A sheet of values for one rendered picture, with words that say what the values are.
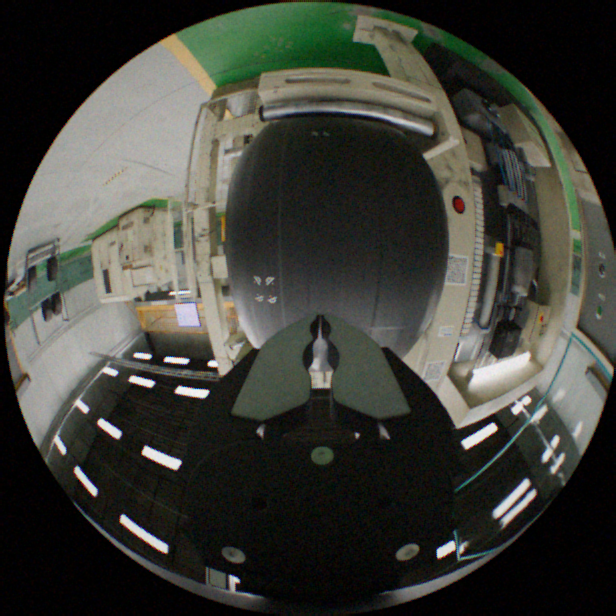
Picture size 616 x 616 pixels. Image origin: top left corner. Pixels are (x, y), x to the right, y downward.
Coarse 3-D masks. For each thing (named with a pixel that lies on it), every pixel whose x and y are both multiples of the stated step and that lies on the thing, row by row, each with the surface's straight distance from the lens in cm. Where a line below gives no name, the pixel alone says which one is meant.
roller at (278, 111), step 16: (272, 112) 42; (288, 112) 42; (304, 112) 41; (320, 112) 41; (336, 112) 42; (352, 112) 42; (368, 112) 42; (384, 112) 43; (400, 112) 45; (416, 128) 46; (432, 128) 47
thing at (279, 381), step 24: (288, 336) 10; (312, 336) 10; (264, 360) 9; (288, 360) 9; (312, 360) 11; (264, 384) 8; (288, 384) 8; (240, 408) 8; (264, 408) 7; (288, 408) 7
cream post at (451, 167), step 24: (384, 48) 101; (408, 48) 101; (408, 72) 76; (432, 72) 87; (456, 120) 69; (432, 168) 53; (456, 168) 56; (456, 192) 54; (456, 216) 52; (456, 240) 52; (456, 288) 54; (456, 312) 56; (432, 336) 55; (456, 336) 60; (408, 360) 63; (432, 360) 60; (432, 384) 67
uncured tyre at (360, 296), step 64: (320, 128) 29; (384, 128) 33; (256, 192) 22; (320, 192) 21; (384, 192) 22; (256, 256) 21; (320, 256) 20; (384, 256) 21; (448, 256) 30; (256, 320) 25; (384, 320) 24
